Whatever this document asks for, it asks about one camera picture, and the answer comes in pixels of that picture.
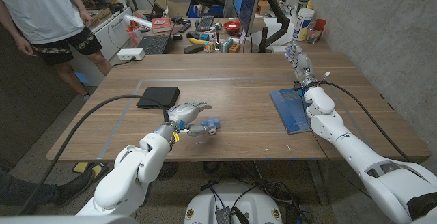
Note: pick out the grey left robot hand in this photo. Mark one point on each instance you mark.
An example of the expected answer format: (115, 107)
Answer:
(184, 113)

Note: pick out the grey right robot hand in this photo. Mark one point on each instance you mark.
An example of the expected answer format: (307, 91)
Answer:
(302, 65)

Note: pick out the blue toy camera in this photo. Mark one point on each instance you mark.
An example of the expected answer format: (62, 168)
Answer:
(212, 123)

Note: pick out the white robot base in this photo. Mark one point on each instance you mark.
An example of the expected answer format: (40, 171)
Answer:
(256, 203)

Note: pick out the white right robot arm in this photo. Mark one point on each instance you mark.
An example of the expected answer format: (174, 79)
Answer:
(358, 155)

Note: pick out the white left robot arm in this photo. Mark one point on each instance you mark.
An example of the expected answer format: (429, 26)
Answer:
(119, 186)

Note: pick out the black folder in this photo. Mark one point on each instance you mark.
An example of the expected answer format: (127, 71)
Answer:
(158, 96)

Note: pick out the blue book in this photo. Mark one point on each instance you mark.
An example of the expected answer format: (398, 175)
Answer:
(286, 111)

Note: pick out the red book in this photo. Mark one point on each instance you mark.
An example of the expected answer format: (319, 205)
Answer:
(161, 25)

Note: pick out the white flat box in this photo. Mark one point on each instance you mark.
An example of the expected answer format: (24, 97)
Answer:
(278, 48)

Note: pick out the red cup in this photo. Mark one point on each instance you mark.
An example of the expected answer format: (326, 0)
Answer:
(315, 31)

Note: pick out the white wipes canister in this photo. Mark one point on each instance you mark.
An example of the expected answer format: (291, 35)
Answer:
(302, 24)

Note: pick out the yellow bottle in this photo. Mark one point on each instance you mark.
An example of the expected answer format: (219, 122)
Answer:
(310, 4)

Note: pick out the dark lidded jar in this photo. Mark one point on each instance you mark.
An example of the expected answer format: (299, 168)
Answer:
(302, 3)

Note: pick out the black glasses case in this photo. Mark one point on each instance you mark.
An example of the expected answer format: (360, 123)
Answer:
(193, 48)

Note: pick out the white paper tag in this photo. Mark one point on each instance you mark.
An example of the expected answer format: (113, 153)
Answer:
(243, 37)

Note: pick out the orange block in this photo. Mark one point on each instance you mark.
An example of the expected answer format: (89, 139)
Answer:
(234, 48)

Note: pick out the colourful puzzle cube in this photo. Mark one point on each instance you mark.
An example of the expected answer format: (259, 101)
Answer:
(209, 46)

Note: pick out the yellow banana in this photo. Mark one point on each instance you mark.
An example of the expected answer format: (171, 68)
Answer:
(198, 41)

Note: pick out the black laptop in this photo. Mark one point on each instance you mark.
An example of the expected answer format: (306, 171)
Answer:
(153, 44)

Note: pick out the teal sponge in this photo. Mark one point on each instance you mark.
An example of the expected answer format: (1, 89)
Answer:
(227, 44)

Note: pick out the black computer mouse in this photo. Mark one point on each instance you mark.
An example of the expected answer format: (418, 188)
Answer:
(193, 35)

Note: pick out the white power strip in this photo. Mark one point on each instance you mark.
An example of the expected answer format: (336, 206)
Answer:
(130, 54)

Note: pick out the red bowl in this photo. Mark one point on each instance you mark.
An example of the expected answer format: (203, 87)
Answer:
(232, 26)

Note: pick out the computer monitor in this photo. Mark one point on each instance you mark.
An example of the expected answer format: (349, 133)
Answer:
(246, 2)

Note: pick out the black remote control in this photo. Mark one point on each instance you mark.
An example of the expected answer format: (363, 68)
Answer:
(184, 27)

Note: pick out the black keyboard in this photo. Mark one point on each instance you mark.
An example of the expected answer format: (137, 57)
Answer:
(205, 23)

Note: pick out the blue bag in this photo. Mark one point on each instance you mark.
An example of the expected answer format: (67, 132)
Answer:
(194, 11)

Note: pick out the white roll tube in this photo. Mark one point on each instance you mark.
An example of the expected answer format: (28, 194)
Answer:
(136, 21)

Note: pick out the white drawer cabinet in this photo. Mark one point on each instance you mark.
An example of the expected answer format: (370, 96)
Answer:
(114, 36)

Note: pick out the yellow black floor pedal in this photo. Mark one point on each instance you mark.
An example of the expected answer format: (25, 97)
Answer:
(82, 166)

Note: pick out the dark trouser leg black shoe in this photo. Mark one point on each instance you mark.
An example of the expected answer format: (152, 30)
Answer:
(30, 193)

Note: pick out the person in white shirt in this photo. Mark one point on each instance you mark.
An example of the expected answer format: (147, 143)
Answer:
(37, 9)

